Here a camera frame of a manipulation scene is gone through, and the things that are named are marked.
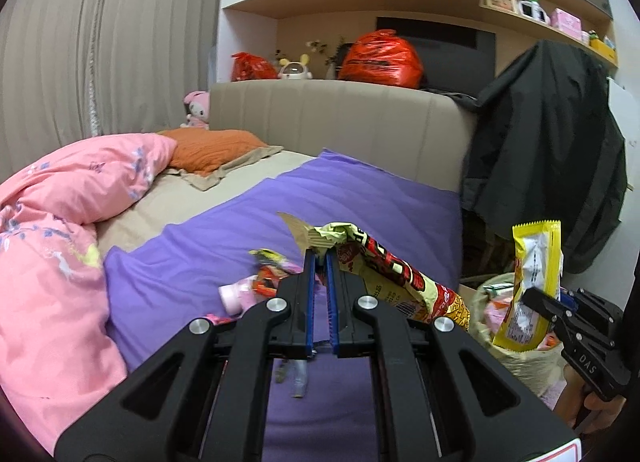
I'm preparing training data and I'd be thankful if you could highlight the black jacket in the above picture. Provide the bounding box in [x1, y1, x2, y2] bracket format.
[461, 40, 627, 274]

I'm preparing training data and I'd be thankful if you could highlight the beige bed sheet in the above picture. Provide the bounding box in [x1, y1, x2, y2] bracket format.
[96, 147, 311, 255]

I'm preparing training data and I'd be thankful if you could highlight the pink floral duvet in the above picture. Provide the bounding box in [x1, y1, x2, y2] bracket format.
[1, 133, 177, 452]

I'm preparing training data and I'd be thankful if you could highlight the small red plastic bag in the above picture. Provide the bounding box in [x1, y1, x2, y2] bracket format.
[231, 52, 278, 82]

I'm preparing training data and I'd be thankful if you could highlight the white yellow-eared toy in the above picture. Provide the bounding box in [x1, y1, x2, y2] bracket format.
[278, 54, 312, 80]

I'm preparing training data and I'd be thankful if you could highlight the yellow white snack wrapper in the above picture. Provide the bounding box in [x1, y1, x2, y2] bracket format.
[492, 221, 563, 352]

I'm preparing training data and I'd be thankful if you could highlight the pink plush toy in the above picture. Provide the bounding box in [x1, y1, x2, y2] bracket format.
[181, 91, 209, 130]

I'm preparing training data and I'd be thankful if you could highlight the pink box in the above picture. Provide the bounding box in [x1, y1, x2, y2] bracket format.
[550, 7, 582, 40]

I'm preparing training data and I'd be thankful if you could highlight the yellow red noodle wrapper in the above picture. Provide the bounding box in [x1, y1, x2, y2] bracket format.
[279, 213, 471, 329]

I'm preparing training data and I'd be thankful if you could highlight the beige trash bag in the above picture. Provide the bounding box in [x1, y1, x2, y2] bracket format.
[465, 273, 566, 408]

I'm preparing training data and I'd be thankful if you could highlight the purple blanket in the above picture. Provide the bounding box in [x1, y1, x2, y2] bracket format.
[103, 150, 461, 461]

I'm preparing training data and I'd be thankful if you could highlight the grey curtain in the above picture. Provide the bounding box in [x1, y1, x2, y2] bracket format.
[1, 0, 219, 176]

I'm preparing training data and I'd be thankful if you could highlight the wooden wall shelf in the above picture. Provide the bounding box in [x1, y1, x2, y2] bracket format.
[478, 0, 618, 70]

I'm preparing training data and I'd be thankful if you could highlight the beige padded headboard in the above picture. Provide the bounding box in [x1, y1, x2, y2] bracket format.
[209, 80, 475, 191]

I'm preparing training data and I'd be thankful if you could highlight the red gold snack wrapper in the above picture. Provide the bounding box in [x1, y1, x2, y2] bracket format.
[252, 265, 293, 299]

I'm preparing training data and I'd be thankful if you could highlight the orange pillow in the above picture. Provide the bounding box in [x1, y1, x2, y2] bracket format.
[160, 127, 267, 176]

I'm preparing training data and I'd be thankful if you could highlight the purple yellow snack wrapper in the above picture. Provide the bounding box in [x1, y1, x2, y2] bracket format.
[250, 249, 304, 275]

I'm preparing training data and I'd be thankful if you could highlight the large red plastic bag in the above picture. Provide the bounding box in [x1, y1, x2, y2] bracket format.
[337, 29, 424, 89]

